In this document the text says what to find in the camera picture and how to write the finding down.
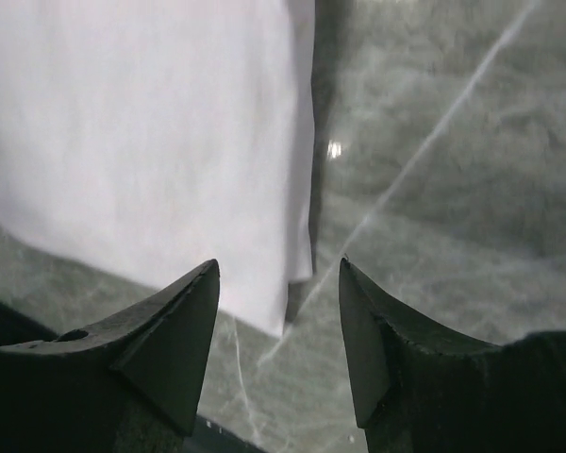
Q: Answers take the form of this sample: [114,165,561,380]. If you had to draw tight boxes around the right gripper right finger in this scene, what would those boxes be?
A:
[339,260,566,452]

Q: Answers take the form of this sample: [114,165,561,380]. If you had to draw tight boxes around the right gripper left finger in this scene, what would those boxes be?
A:
[0,260,220,452]

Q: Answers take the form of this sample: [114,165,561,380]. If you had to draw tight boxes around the white red-print t-shirt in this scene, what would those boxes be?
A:
[0,1,315,337]

